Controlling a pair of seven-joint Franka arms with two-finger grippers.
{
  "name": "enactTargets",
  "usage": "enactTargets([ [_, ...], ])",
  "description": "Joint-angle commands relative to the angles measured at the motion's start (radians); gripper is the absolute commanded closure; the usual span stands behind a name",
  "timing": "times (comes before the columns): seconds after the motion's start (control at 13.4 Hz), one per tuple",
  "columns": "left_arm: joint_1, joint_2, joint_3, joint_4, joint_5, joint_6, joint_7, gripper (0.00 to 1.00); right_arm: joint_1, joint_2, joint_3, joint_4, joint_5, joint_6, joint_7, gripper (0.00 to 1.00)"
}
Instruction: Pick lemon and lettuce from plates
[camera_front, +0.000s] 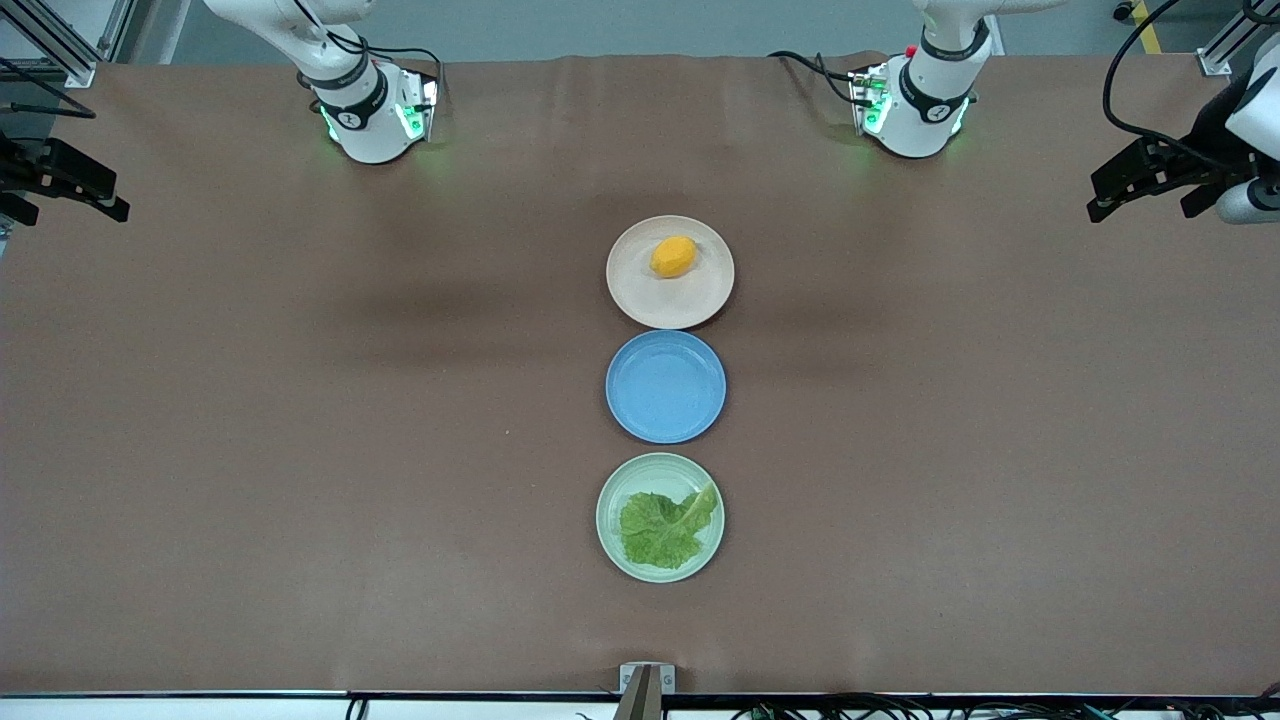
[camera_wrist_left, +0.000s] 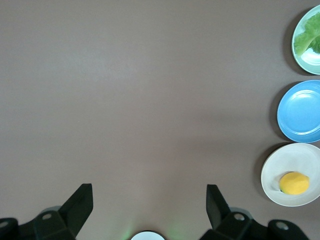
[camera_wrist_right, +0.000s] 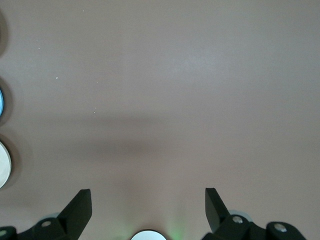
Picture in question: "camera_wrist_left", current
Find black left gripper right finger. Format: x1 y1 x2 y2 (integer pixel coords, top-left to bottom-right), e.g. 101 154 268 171
199 184 270 240

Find light green round plate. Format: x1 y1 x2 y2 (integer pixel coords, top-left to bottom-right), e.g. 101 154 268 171
291 4 320 76

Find yellow lemon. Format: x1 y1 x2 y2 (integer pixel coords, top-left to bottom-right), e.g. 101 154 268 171
279 171 311 196

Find beige round plate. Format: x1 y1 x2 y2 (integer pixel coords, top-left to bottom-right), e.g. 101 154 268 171
260 142 320 207

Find blue round plate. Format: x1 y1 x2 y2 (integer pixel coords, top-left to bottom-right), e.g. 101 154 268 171
276 79 320 144

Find brown table cover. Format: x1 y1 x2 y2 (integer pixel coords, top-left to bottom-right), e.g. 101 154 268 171
0 0 320 240

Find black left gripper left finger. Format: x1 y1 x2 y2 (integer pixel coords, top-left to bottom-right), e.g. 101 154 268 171
33 183 94 240

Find green lettuce leaf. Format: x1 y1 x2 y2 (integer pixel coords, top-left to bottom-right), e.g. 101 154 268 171
293 14 320 56

